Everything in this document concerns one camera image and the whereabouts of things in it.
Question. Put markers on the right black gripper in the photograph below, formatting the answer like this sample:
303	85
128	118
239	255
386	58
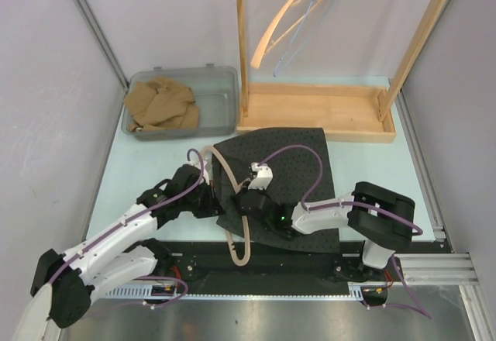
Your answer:
238	208

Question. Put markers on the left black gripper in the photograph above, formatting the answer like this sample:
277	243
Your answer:
212	208

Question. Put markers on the dark grey dotted skirt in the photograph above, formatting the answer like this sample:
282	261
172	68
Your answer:
295	171

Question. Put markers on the light wooden hanger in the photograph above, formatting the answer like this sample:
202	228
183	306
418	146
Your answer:
239	262

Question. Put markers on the tan cloth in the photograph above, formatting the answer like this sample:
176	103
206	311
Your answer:
161	104

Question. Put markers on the light blue wire hanger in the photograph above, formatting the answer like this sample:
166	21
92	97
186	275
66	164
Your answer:
285	52

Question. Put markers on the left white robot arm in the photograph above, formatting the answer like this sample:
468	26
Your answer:
123	251

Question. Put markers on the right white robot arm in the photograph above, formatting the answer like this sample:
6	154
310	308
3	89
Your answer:
383	217

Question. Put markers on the hanging wooden hanger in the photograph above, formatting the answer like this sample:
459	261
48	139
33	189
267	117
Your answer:
279	23

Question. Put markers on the clear grey plastic bin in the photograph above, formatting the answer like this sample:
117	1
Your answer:
216	91

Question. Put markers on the wooden clothes rack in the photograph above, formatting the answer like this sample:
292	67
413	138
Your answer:
345	113

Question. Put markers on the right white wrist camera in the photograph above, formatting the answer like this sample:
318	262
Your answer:
262	176

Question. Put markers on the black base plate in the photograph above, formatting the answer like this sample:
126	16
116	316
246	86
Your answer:
208	269

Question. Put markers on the white slotted cable duct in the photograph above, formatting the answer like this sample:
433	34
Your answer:
141	291

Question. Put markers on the aluminium frame rail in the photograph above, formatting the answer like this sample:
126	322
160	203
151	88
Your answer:
438	269

